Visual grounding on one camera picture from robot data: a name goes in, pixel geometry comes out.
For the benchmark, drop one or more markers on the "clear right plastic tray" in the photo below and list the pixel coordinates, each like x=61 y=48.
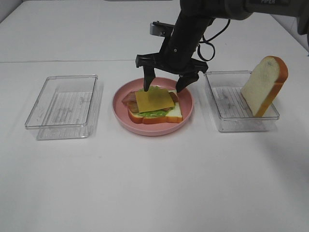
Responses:
x=230 y=110

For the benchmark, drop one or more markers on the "pink round plate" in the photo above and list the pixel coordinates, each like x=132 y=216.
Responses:
x=120 y=111

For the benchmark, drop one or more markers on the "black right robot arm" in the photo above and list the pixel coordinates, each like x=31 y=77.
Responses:
x=199 y=14

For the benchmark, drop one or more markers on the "bread slice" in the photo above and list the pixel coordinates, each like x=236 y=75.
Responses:
x=265 y=82
x=173 y=116

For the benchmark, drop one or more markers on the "clear left plastic tray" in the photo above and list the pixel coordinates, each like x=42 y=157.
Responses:
x=66 y=108

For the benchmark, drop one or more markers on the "clear plastic tray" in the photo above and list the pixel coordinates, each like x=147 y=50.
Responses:
x=66 y=108
x=230 y=110

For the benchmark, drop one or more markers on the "bacon strip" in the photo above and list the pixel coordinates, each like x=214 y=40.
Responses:
x=130 y=100
x=172 y=94

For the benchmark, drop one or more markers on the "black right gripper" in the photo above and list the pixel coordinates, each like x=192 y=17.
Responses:
x=175 y=56

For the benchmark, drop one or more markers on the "green lettuce leaf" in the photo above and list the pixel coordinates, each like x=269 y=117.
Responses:
x=161 y=112

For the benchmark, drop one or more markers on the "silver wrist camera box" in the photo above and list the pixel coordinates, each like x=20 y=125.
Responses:
x=160 y=29

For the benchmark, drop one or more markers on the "yellow cheese slice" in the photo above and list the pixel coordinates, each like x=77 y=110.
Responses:
x=153 y=99

